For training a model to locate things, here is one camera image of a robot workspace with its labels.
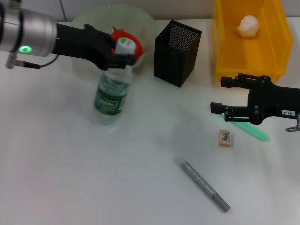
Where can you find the black mesh pen holder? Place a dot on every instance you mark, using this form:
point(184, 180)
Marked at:
point(173, 61)

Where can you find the grey marker pen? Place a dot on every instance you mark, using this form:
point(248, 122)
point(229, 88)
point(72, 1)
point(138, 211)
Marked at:
point(201, 182)

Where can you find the white paper ball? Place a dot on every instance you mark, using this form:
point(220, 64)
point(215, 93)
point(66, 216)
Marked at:
point(248, 25)

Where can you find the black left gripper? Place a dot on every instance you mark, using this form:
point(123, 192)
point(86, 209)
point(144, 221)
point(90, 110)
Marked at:
point(84, 44)

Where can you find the orange fruit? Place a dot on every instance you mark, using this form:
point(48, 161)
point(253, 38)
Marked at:
point(139, 48)

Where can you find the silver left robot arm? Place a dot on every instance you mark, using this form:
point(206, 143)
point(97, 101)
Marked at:
point(25, 30)

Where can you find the yellow plastic bin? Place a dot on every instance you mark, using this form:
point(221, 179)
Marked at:
point(253, 54)

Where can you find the clear water bottle green label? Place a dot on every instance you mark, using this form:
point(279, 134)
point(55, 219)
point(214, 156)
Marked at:
point(112, 93)

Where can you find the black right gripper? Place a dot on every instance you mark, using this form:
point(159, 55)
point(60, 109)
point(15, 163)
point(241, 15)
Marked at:
point(272, 103)

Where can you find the beige eraser with barcode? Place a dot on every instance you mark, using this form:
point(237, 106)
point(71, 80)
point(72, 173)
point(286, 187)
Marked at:
point(226, 138)

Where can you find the green glass fruit plate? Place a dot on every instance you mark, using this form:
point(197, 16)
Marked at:
point(145, 28)

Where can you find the green pen white cap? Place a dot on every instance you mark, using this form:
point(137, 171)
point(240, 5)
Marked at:
point(255, 132)

